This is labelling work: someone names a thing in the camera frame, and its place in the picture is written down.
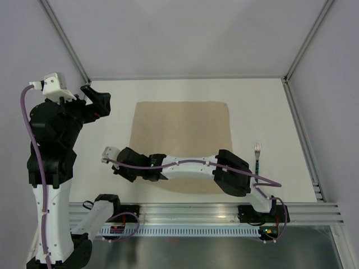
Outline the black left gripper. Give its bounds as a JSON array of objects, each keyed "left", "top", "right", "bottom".
[{"left": 52, "top": 84, "right": 111, "bottom": 145}]

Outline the beige cloth napkin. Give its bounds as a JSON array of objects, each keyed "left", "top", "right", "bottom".
[{"left": 131, "top": 101, "right": 236, "bottom": 196}]

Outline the fork with green patterned handle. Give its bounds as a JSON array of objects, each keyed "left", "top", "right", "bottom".
[{"left": 254, "top": 143, "right": 261, "bottom": 175}]

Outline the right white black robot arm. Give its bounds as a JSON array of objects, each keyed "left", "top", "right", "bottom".
[{"left": 102, "top": 147, "right": 282, "bottom": 221}]

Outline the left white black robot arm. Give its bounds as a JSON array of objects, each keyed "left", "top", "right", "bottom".
[{"left": 21, "top": 85, "right": 122, "bottom": 268}]

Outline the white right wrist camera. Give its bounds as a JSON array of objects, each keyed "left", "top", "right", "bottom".
[{"left": 101, "top": 146, "right": 121, "bottom": 164}]

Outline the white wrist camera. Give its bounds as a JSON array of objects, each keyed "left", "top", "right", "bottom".
[
  {"left": 101, "top": 146, "right": 121, "bottom": 164},
  {"left": 29, "top": 72, "right": 76, "bottom": 104}
]

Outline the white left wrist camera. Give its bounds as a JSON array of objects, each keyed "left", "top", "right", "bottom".
[{"left": 29, "top": 72, "right": 76, "bottom": 104}]

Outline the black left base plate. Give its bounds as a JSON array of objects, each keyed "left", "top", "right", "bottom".
[{"left": 119, "top": 205, "right": 140, "bottom": 223}]

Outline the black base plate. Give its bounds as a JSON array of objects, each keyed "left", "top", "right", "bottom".
[
  {"left": 237, "top": 205, "right": 290, "bottom": 225},
  {"left": 119, "top": 205, "right": 140, "bottom": 223}
]

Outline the aluminium front mounting rail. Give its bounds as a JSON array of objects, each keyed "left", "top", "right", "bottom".
[{"left": 67, "top": 202, "right": 345, "bottom": 225}]

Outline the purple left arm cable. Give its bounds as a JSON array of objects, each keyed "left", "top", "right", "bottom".
[{"left": 21, "top": 85, "right": 54, "bottom": 269}]

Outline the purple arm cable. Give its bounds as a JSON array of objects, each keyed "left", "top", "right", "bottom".
[
  {"left": 21, "top": 85, "right": 54, "bottom": 269},
  {"left": 104, "top": 158, "right": 289, "bottom": 225}
]

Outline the white slotted cable duct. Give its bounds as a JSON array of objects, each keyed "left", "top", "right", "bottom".
[{"left": 97, "top": 225, "right": 260, "bottom": 238}]

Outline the left aluminium frame post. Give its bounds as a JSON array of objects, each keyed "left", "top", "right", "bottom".
[{"left": 38, "top": 0, "right": 91, "bottom": 85}]

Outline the aluminium frame post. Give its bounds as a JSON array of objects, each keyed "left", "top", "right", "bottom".
[
  {"left": 283, "top": 0, "right": 336, "bottom": 84},
  {"left": 38, "top": 0, "right": 91, "bottom": 85}
]

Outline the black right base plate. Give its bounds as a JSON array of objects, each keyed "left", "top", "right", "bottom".
[{"left": 237, "top": 205, "right": 290, "bottom": 225}]

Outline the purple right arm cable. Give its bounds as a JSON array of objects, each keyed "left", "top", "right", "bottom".
[{"left": 104, "top": 158, "right": 289, "bottom": 225}]

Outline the right aluminium side rail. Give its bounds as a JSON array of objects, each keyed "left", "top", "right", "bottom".
[{"left": 282, "top": 77, "right": 326, "bottom": 202}]

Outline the right aluminium frame post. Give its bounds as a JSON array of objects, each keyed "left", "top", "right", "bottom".
[{"left": 283, "top": 0, "right": 336, "bottom": 84}]

